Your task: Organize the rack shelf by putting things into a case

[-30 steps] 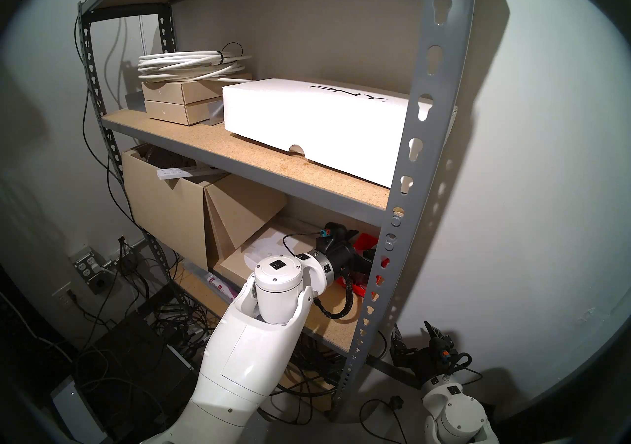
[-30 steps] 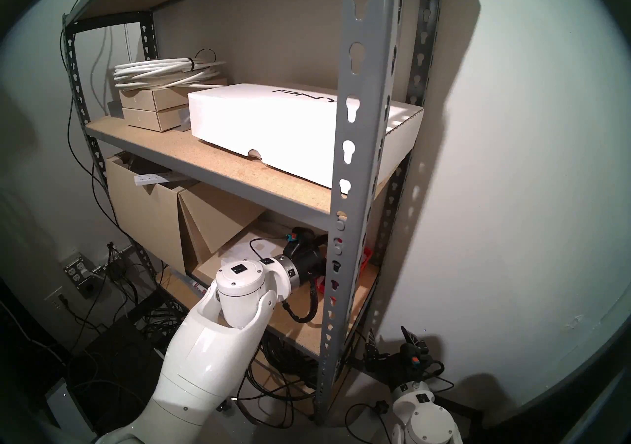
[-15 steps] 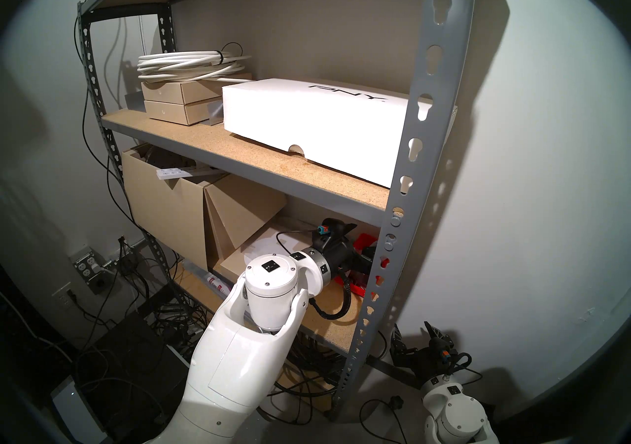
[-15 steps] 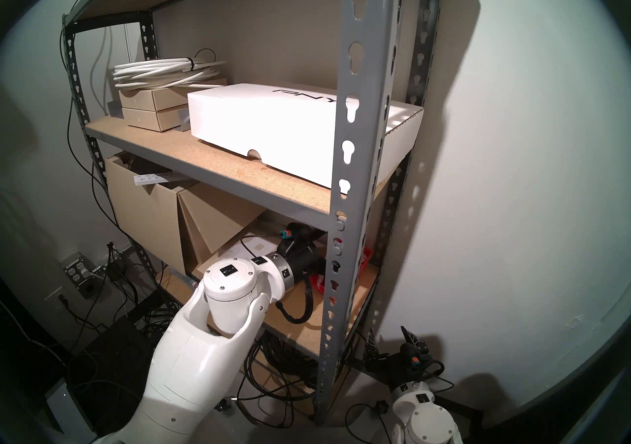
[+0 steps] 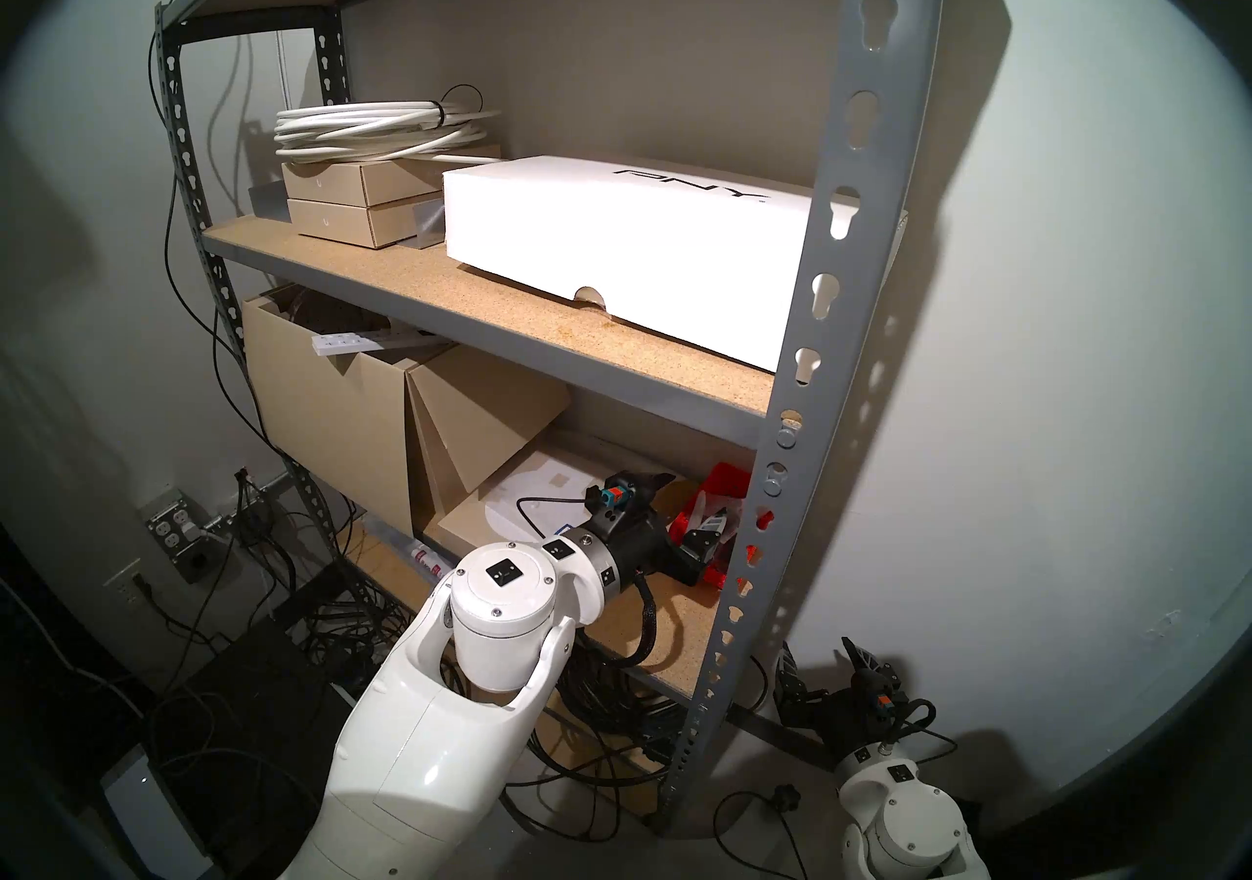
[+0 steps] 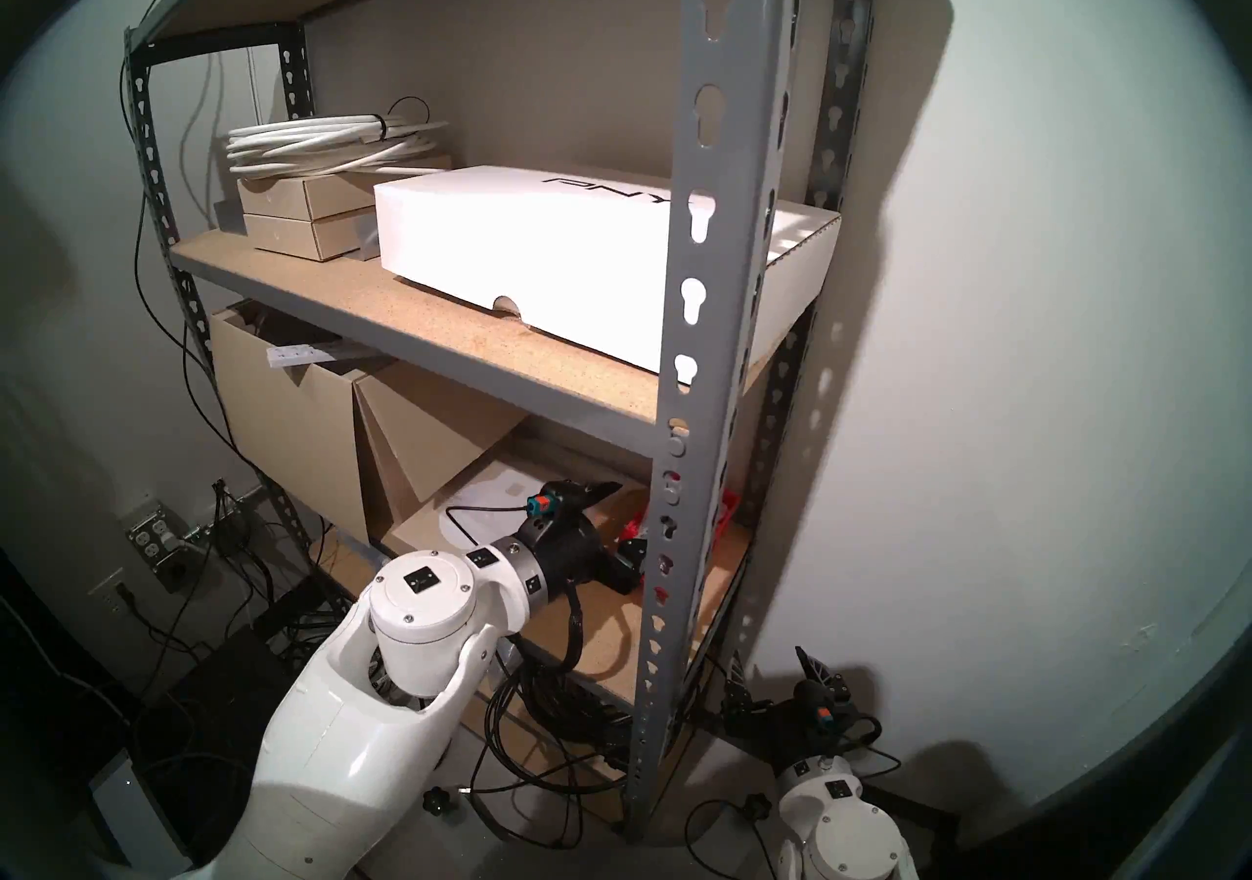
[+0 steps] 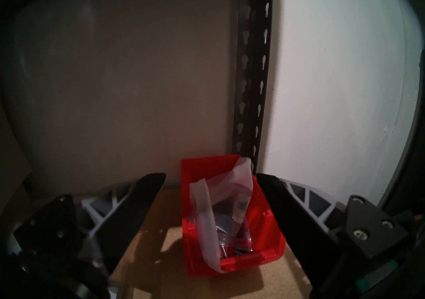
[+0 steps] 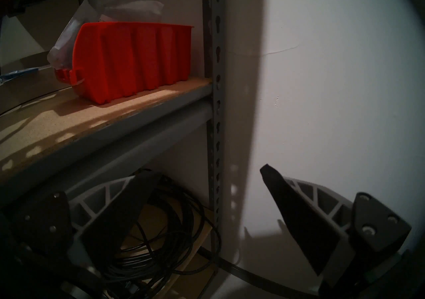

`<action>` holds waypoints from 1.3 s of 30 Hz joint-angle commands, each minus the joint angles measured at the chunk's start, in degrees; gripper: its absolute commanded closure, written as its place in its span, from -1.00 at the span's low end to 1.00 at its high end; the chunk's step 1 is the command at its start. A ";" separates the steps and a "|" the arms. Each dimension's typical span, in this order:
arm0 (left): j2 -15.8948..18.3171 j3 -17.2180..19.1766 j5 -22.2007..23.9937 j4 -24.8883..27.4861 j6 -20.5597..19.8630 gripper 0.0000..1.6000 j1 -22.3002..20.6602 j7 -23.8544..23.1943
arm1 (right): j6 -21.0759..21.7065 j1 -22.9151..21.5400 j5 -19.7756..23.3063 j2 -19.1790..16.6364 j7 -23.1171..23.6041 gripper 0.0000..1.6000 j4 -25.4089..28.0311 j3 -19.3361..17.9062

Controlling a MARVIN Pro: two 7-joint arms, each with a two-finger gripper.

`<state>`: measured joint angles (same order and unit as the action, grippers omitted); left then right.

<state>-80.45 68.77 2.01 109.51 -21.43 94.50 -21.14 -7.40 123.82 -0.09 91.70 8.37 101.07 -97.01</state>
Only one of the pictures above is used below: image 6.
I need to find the white wall outlet plate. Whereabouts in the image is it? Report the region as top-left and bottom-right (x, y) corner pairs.
(88, 570), (138, 615)

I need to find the black knob with cable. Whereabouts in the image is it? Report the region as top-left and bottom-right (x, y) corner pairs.
(685, 793), (783, 874)

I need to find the black coiled cable bundle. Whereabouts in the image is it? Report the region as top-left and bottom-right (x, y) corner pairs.
(484, 663), (642, 796)

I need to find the grey metal rack shelf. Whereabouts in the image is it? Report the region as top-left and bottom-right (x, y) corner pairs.
(122, 0), (891, 840)

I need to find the white power strip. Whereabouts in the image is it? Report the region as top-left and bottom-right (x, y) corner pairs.
(266, 338), (343, 369)

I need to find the black box on floor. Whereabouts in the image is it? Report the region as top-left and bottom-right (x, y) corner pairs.
(147, 629), (334, 752)

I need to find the small brown cardboard box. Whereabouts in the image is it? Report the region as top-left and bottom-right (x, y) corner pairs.
(237, 154), (456, 222)
(243, 208), (382, 263)

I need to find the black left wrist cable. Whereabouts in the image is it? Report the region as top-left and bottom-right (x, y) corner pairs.
(556, 585), (627, 685)

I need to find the white PNY cardboard box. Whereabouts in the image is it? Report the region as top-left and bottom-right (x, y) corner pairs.
(374, 165), (842, 375)

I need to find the coiled white cable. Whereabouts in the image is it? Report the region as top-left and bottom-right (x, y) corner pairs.
(227, 99), (453, 177)

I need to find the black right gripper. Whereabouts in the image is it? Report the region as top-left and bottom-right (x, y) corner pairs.
(724, 644), (883, 773)

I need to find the red plastic bin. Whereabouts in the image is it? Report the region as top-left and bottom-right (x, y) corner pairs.
(618, 487), (741, 597)

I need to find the metal wall outlet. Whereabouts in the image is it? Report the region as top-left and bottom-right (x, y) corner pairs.
(119, 497), (211, 593)

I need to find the white box device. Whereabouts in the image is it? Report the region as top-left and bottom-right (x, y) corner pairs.
(90, 749), (167, 874)

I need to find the flat cardboard box white label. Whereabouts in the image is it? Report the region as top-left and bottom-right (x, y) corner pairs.
(381, 453), (651, 561)

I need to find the large open cardboard box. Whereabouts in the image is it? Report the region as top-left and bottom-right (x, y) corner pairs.
(210, 299), (534, 547)

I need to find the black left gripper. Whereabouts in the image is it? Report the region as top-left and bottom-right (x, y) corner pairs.
(516, 482), (648, 594)

